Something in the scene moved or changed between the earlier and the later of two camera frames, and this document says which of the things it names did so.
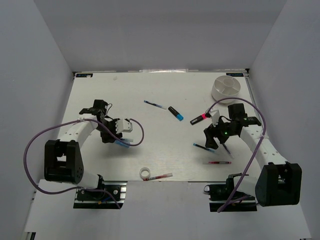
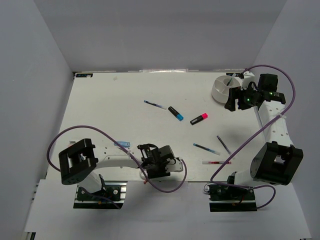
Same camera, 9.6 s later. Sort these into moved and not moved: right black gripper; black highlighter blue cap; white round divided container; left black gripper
Moved: right black gripper; left black gripper
Not moved: black highlighter blue cap; white round divided container
